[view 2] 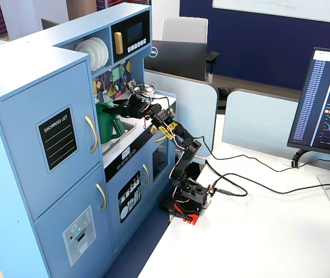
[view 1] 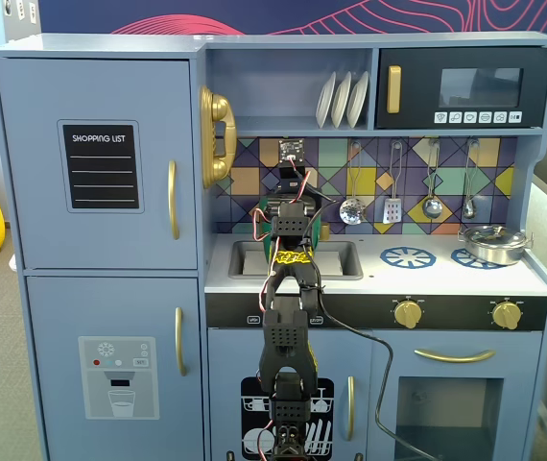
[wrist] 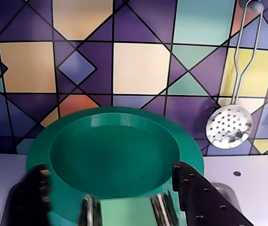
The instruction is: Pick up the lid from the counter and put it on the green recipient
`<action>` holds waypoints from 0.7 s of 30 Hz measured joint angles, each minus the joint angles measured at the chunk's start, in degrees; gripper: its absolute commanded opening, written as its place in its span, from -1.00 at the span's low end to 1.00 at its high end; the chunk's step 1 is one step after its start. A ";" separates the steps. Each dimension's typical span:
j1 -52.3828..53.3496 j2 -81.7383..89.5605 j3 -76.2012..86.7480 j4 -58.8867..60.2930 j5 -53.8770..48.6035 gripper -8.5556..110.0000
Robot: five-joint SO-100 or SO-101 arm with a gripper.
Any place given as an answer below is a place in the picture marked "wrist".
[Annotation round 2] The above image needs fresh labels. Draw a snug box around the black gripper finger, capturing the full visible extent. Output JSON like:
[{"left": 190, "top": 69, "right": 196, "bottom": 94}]
[
  {"left": 171, "top": 161, "right": 255, "bottom": 226},
  {"left": 0, "top": 164, "right": 52, "bottom": 226}
]

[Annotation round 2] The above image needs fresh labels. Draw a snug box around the green 3D-printed lid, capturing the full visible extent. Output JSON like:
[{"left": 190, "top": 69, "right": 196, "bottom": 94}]
[{"left": 25, "top": 106, "right": 205, "bottom": 226}]

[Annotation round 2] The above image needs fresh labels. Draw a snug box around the steel slotted skimmer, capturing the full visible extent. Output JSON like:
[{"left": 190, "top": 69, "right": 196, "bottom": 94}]
[{"left": 205, "top": 0, "right": 264, "bottom": 150}]

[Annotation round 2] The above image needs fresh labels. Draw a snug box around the grey utensil hook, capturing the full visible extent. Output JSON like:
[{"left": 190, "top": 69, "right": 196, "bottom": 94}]
[{"left": 238, "top": 0, "right": 265, "bottom": 15}]

